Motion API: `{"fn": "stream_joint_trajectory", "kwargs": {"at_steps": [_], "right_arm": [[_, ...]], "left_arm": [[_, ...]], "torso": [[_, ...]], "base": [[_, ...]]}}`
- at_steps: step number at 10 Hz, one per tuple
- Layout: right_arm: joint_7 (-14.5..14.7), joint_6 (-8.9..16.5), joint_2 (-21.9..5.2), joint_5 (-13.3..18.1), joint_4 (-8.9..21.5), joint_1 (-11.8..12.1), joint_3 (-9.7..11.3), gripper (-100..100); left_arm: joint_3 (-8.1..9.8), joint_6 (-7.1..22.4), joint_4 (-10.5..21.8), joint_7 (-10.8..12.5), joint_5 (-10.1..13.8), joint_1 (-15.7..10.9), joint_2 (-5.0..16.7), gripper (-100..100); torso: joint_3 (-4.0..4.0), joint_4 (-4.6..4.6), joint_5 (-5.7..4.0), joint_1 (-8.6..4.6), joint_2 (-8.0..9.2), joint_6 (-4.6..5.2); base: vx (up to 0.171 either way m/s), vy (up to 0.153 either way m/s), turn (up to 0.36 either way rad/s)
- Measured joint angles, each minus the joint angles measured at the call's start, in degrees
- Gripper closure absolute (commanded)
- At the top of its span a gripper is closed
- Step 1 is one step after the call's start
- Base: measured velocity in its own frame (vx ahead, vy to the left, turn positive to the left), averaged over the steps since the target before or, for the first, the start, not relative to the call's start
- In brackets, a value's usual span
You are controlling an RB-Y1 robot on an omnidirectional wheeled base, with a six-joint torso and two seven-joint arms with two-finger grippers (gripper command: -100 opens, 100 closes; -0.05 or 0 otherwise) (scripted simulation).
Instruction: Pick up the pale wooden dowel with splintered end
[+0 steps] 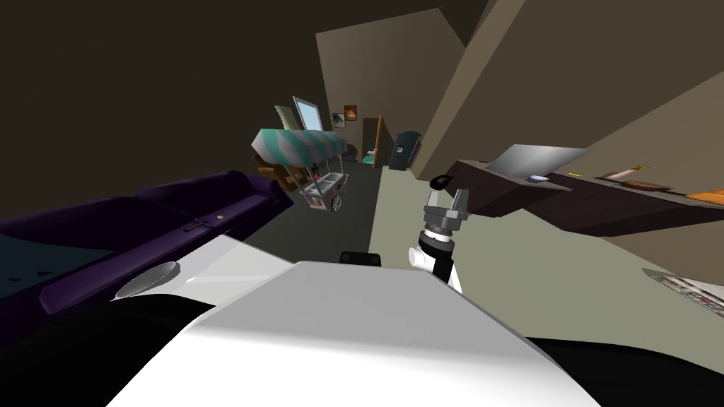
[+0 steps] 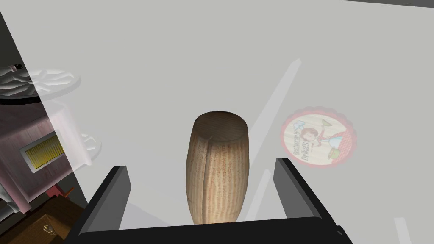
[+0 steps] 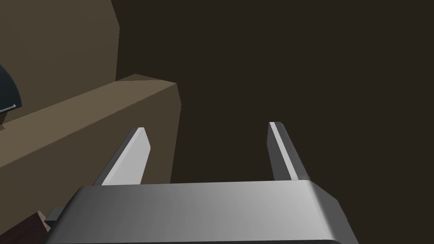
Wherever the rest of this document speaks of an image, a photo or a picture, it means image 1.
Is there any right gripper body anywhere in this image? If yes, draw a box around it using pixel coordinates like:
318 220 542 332
423 203 471 233

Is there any dark grey refrigerator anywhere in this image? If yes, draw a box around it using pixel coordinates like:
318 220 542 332
387 130 423 172

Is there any brown door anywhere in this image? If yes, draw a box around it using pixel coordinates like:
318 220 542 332
361 114 385 168

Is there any dark brown counter cabinet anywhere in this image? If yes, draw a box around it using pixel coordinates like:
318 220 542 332
443 158 724 239

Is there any cart with striped awning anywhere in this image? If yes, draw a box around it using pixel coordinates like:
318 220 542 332
251 128 350 213

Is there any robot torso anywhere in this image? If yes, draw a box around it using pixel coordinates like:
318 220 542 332
106 234 602 407

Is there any window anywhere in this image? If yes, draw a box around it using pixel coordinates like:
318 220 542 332
291 95 325 133

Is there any brown armchair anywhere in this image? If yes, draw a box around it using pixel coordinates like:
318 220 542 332
252 151 308 194

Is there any pink rolling pin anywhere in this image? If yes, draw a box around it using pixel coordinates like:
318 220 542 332
598 164 651 182

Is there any brown bread loaf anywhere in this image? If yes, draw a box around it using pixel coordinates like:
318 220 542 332
621 180 675 193

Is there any orange flat board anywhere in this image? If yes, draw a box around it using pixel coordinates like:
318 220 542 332
684 189 724 205

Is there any patterned rug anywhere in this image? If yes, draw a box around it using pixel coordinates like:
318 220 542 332
641 268 724 324

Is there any purple sofa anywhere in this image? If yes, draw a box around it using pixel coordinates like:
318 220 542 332
0 169 296 353

